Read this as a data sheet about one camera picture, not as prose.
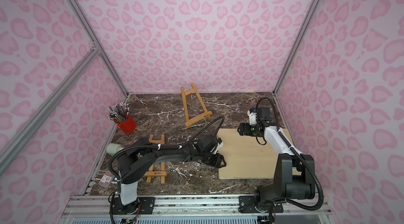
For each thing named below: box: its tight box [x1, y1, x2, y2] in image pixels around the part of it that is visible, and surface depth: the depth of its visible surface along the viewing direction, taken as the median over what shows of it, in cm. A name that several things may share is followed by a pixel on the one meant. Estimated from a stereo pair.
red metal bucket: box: [116, 114, 137, 134], surface depth 97 cm
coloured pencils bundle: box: [106, 102, 130, 124], surface depth 94 cm
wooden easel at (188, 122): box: [180, 82, 213, 128], surface depth 100 cm
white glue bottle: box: [106, 143, 124, 157], surface depth 86 cm
